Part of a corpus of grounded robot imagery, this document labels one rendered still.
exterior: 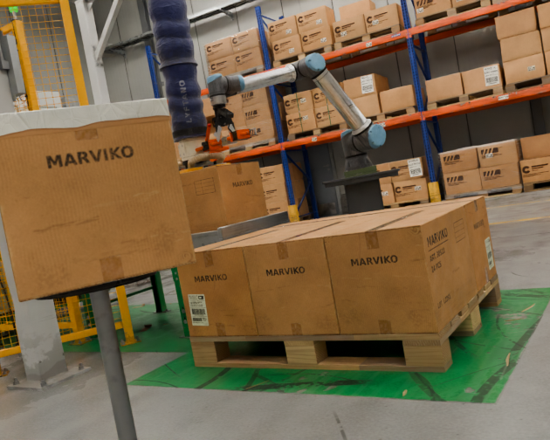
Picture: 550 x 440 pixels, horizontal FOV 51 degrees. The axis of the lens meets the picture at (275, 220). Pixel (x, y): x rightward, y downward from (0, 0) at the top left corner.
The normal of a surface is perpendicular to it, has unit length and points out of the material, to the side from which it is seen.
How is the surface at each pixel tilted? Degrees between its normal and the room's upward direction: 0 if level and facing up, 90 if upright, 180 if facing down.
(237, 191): 90
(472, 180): 90
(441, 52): 90
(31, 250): 90
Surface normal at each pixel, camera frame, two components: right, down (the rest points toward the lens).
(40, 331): 0.83, -0.12
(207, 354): -0.53, 0.14
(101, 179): 0.42, -0.03
